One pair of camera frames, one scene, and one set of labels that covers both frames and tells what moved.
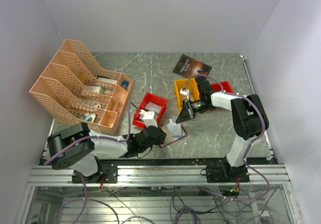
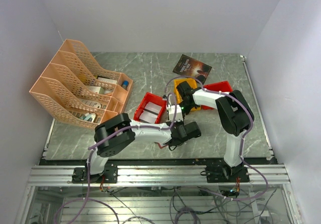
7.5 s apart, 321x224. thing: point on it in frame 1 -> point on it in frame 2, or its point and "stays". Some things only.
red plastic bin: (217, 87) stays
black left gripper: (161, 137) -> (180, 122)
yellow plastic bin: (191, 85) stays
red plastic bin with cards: (152, 103) stays
